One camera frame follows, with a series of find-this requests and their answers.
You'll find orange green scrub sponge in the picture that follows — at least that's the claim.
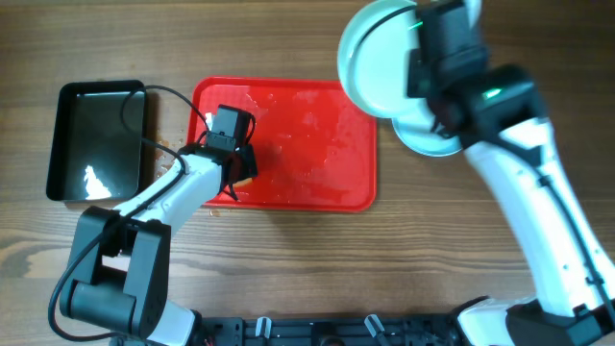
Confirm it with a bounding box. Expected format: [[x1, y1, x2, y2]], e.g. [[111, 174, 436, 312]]
[[233, 178, 253, 187]]

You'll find light blue plate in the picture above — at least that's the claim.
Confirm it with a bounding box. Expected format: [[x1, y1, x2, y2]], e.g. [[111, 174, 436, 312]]
[[392, 108, 461, 158], [337, 0, 482, 119]]

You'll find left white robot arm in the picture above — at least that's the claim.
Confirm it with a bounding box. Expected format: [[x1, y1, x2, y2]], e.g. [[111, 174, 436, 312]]
[[47, 143, 258, 345]]

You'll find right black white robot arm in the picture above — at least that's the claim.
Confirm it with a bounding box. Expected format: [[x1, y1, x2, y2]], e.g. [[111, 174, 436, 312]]
[[408, 48, 614, 345]]

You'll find red plastic tray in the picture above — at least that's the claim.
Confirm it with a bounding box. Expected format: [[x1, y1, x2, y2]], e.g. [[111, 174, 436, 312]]
[[186, 76, 377, 212]]

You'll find black water tray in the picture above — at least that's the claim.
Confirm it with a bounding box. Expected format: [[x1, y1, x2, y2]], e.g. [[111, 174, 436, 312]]
[[46, 80, 147, 203]]

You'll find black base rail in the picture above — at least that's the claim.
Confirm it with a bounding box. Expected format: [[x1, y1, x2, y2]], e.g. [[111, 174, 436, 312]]
[[186, 313, 464, 346]]

